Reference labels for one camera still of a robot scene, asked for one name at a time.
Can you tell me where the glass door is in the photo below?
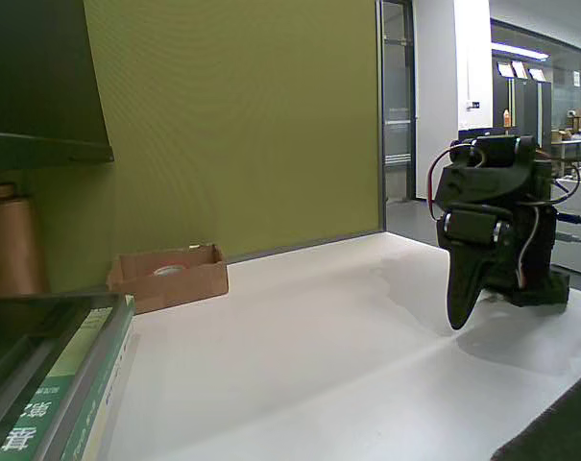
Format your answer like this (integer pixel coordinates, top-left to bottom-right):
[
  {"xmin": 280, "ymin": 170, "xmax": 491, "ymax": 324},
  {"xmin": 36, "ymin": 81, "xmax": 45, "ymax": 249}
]
[{"xmin": 380, "ymin": 0, "xmax": 417, "ymax": 204}]

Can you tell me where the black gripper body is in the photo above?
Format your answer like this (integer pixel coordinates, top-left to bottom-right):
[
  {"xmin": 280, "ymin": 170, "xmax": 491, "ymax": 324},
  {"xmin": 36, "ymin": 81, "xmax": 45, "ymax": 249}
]
[{"xmin": 436, "ymin": 162, "xmax": 534, "ymax": 254}]

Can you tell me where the tall black cabinet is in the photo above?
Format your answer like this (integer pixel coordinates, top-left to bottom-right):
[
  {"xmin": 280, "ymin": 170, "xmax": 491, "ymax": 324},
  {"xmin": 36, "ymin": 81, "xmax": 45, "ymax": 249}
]
[{"xmin": 492, "ymin": 75, "xmax": 554, "ymax": 150}]

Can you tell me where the ceiling light strip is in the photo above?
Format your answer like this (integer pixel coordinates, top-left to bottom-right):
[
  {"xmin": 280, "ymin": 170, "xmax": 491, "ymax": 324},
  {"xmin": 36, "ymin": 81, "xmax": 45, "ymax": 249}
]
[{"xmin": 490, "ymin": 41, "xmax": 550, "ymax": 62}]

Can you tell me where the dark green metal shelf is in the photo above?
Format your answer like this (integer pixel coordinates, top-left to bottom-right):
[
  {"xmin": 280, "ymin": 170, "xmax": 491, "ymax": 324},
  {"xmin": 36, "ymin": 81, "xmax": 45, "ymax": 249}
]
[{"xmin": 0, "ymin": 0, "xmax": 116, "ymax": 174}]

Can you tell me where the green partition panel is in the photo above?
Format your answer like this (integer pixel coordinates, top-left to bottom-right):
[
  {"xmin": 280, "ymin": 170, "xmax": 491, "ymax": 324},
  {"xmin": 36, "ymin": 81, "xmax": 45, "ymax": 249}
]
[{"xmin": 25, "ymin": 0, "xmax": 385, "ymax": 294}]

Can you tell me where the low open cardboard box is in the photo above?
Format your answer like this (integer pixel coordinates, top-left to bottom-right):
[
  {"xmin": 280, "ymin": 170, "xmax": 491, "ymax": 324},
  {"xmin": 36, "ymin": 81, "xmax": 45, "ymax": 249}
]
[{"xmin": 107, "ymin": 243, "xmax": 230, "ymax": 316}]

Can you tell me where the black power cable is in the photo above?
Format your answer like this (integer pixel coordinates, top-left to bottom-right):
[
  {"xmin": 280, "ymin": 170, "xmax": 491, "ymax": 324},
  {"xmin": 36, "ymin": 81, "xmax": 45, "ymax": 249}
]
[{"xmin": 553, "ymin": 209, "xmax": 581, "ymax": 230}]

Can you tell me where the green-spined book with white pages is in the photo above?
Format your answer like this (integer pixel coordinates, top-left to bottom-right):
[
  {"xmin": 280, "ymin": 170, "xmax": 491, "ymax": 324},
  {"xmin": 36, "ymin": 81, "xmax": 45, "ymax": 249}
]
[{"xmin": 61, "ymin": 295, "xmax": 138, "ymax": 461}]

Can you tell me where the dark fabric mat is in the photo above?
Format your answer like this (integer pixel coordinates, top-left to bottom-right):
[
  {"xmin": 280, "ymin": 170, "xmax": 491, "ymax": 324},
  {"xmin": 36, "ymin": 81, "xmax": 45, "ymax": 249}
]
[{"xmin": 489, "ymin": 364, "xmax": 581, "ymax": 461}]

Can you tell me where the grey cable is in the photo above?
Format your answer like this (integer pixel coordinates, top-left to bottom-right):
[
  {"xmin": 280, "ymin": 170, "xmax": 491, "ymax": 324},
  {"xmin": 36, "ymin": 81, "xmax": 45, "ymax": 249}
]
[{"xmin": 556, "ymin": 231, "xmax": 581, "ymax": 253}]

